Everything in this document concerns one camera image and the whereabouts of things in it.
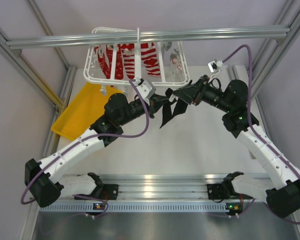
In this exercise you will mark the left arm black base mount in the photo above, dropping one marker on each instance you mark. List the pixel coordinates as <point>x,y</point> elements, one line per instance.
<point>106,192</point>

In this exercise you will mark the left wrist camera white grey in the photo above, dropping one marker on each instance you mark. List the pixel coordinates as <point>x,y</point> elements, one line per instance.
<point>145,88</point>

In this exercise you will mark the grey slotted cable duct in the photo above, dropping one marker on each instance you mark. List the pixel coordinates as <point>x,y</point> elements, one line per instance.
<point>144,207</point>

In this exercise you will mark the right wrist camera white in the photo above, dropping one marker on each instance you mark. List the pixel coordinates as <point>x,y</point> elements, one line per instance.
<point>215,67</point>

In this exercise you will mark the grey sock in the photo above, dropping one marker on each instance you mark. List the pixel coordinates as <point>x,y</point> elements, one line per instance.
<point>166,45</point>

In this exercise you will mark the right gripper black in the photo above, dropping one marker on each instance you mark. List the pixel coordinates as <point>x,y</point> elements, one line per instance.
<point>193,93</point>

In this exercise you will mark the yellow plastic tray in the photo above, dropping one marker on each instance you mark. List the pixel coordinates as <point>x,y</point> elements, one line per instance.
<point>84,110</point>

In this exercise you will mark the white sock red trim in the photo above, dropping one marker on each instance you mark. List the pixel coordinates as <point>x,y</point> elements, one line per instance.
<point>173,67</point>

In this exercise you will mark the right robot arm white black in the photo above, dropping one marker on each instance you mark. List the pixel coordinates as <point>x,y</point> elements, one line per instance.
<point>282,195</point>

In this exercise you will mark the red white striped sock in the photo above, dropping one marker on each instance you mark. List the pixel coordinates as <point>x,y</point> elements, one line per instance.
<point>150,59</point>
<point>128,55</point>

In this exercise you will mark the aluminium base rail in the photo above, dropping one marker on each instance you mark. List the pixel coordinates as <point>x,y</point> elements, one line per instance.
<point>171,187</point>

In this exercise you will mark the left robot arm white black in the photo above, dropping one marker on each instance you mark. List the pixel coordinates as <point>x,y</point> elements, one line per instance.
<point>42,178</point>

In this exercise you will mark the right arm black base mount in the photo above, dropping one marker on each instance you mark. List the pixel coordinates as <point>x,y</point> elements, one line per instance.
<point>221,191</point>

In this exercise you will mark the aluminium top crossbar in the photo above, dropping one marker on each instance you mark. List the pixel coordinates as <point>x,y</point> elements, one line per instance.
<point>118,37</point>

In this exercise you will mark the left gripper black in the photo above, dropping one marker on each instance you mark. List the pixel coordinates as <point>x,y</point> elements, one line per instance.
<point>155,102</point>

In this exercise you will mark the white plastic clip hanger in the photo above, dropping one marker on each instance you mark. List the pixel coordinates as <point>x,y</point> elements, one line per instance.
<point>94,75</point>

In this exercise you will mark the black sock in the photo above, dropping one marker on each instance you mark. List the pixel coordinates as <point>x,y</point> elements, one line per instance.
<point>166,110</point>
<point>180,108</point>

